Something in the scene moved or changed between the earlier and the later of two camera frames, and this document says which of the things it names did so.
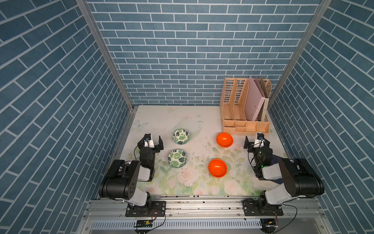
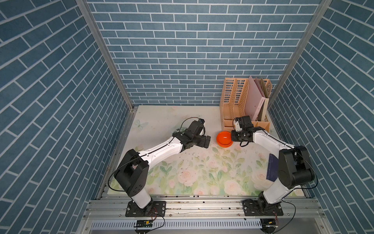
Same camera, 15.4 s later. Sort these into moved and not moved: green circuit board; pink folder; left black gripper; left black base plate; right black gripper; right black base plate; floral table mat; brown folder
Moved: right black gripper; left black gripper
Not moved: brown folder; green circuit board; floral table mat; pink folder; right black base plate; left black base plate
